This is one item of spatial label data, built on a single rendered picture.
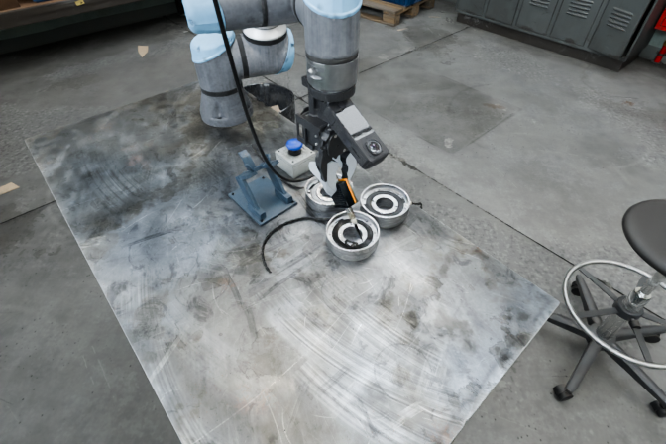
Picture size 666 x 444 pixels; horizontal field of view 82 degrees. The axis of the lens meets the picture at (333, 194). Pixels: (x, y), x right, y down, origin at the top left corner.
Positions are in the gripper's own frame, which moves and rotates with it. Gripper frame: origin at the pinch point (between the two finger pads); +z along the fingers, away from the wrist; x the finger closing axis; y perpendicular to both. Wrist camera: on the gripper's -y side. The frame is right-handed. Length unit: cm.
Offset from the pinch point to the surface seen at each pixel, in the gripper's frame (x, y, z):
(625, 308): -77, -54, 64
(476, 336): -1.6, -31.2, 13.3
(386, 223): -7.8, -5.6, 10.9
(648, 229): -75, -45, 32
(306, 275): 11.1, -2.9, 13.3
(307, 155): -9.2, 20.7, 8.8
